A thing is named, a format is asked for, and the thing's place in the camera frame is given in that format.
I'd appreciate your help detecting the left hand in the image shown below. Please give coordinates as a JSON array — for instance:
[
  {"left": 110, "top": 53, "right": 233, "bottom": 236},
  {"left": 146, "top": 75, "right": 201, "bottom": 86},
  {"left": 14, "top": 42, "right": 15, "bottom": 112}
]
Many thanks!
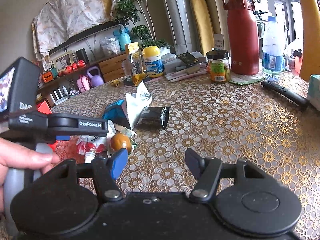
[{"left": 0, "top": 137, "right": 61, "bottom": 213}]

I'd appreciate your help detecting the white red jelly pouch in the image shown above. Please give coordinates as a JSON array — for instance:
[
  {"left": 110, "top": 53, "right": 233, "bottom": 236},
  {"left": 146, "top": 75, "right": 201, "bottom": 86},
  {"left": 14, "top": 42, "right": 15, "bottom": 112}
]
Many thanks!
[{"left": 76, "top": 120, "right": 116, "bottom": 163}]

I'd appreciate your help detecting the braised egg packet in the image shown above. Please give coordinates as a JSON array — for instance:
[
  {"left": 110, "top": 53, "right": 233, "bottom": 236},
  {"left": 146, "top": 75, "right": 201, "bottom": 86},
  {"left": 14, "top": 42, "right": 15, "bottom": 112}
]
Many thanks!
[{"left": 107, "top": 125, "right": 137, "bottom": 157}]

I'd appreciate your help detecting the blue snack bag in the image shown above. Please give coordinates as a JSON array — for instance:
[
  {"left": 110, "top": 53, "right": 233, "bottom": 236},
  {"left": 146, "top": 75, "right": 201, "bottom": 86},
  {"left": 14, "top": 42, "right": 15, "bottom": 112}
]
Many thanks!
[{"left": 102, "top": 99, "right": 129, "bottom": 128}]

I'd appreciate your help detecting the black snack packet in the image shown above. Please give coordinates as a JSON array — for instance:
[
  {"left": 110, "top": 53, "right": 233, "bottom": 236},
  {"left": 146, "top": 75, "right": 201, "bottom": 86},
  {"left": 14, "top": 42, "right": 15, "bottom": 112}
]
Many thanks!
[{"left": 137, "top": 106, "right": 170, "bottom": 129}]

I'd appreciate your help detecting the purple kettlebell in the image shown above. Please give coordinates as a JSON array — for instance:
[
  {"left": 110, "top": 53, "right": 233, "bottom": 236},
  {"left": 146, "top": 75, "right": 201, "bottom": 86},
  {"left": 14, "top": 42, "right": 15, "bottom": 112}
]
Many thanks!
[{"left": 87, "top": 66, "right": 104, "bottom": 87}]

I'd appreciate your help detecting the framed photo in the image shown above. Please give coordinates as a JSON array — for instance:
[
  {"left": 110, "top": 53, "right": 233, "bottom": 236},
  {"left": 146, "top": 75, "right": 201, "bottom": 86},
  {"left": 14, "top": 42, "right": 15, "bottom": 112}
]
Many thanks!
[{"left": 53, "top": 51, "right": 74, "bottom": 73}]

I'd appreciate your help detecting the yellow candy wrapper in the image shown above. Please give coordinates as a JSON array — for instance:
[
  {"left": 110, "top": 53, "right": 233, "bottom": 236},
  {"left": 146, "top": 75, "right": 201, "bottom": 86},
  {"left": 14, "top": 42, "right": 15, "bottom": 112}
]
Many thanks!
[{"left": 110, "top": 79, "right": 122, "bottom": 87}]

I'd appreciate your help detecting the black speaker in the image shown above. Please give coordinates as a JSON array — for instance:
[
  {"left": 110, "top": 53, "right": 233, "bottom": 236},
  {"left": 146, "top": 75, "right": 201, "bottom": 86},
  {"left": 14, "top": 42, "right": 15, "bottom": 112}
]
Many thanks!
[{"left": 76, "top": 48, "right": 89, "bottom": 64}]

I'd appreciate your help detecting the wooden drawer cabinet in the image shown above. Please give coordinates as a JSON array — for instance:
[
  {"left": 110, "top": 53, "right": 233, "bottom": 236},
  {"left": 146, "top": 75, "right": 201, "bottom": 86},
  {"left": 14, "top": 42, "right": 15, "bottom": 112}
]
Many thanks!
[{"left": 98, "top": 53, "right": 126, "bottom": 82}]

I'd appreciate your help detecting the green coaster mat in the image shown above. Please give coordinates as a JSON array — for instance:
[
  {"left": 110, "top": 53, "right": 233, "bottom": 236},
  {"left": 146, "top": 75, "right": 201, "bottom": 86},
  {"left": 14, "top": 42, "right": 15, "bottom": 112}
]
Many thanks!
[{"left": 229, "top": 72, "right": 264, "bottom": 86}]

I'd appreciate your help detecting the clear drinking glass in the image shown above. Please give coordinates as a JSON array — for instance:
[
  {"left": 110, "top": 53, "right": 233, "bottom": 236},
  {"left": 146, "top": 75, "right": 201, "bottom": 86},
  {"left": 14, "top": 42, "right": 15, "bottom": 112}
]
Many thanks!
[{"left": 121, "top": 60, "right": 133, "bottom": 82}]

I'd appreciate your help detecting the clear bag of items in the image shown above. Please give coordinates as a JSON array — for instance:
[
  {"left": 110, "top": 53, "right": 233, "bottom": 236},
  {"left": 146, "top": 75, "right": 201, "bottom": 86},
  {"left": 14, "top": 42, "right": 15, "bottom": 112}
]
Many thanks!
[{"left": 99, "top": 37, "right": 121, "bottom": 56}]

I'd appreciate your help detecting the stack of books and boxes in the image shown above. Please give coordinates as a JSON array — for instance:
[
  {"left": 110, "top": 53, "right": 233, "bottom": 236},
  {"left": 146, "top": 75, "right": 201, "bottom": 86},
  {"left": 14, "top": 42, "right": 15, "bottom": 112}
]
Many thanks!
[{"left": 163, "top": 51, "right": 206, "bottom": 80}]

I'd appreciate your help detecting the glass jar with black lid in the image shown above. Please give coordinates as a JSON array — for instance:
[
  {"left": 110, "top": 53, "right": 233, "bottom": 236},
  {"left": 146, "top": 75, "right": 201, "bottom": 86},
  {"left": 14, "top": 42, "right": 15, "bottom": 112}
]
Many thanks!
[{"left": 206, "top": 49, "right": 231, "bottom": 83}]

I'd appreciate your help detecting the yellow lid vitamin bottle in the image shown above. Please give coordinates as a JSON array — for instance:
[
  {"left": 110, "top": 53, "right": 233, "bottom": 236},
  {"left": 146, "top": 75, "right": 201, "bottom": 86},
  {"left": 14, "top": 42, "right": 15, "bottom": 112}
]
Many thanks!
[{"left": 142, "top": 46, "right": 164, "bottom": 78}]

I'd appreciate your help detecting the yellow clear snack bag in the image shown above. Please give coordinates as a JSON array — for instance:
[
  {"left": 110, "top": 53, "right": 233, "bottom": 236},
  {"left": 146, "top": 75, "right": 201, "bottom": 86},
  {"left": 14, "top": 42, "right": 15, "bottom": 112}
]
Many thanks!
[{"left": 125, "top": 42, "right": 147, "bottom": 86}]

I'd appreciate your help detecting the teal bottle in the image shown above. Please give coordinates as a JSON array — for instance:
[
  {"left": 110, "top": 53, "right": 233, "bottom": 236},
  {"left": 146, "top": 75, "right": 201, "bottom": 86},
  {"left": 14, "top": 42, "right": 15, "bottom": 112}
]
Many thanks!
[{"left": 113, "top": 27, "right": 131, "bottom": 51}]

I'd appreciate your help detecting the floral cloth cover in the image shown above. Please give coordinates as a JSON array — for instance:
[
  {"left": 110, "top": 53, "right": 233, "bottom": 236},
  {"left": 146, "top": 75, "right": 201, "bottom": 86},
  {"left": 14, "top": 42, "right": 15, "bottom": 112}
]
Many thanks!
[{"left": 31, "top": 0, "right": 117, "bottom": 59}]

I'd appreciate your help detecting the clear plastic water bottle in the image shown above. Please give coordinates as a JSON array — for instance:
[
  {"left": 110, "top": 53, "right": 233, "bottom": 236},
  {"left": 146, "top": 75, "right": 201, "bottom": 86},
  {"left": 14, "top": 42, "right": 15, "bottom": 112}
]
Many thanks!
[{"left": 262, "top": 16, "right": 285, "bottom": 82}]

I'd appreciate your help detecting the tissue box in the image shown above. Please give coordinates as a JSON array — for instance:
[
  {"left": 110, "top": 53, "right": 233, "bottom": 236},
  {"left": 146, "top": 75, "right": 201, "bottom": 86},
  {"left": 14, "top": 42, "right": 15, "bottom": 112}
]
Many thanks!
[{"left": 307, "top": 74, "right": 320, "bottom": 108}]

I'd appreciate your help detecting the green potted tree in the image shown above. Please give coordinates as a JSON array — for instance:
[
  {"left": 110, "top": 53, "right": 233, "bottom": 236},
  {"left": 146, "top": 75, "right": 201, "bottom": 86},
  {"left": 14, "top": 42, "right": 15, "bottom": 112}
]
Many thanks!
[{"left": 114, "top": 0, "right": 170, "bottom": 50}]

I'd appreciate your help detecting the red thermos bottle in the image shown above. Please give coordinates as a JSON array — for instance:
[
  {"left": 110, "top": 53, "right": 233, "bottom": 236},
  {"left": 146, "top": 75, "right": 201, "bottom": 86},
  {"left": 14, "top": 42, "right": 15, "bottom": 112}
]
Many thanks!
[{"left": 222, "top": 0, "right": 259, "bottom": 75}]

